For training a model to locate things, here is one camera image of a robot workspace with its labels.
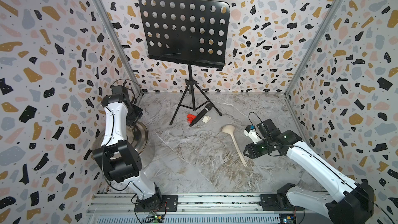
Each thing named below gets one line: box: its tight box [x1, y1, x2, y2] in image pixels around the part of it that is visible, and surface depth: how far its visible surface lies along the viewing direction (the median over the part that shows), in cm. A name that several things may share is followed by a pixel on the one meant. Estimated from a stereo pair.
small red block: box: [186, 113, 197, 124], surface depth 109 cm
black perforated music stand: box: [139, 0, 231, 125], surface depth 69 cm
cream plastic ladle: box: [221, 124, 247, 167], surface depth 97 cm
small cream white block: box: [202, 115, 212, 124], surface depth 106 cm
